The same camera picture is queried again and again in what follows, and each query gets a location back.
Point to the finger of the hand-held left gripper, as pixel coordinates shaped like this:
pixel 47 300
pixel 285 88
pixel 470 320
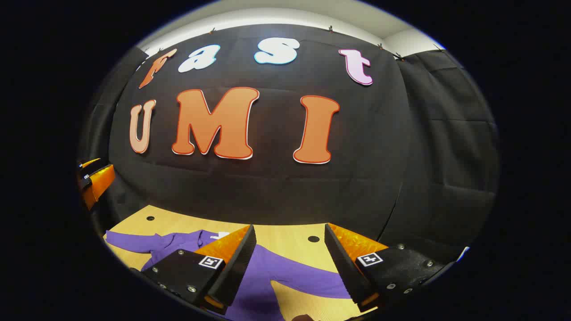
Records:
pixel 93 168
pixel 102 183

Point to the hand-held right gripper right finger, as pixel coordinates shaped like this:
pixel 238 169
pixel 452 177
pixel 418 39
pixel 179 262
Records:
pixel 345 272

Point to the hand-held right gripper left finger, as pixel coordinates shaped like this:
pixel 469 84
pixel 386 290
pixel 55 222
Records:
pixel 236 272

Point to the purple shirt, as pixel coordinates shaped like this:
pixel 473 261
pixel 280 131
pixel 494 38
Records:
pixel 285 274

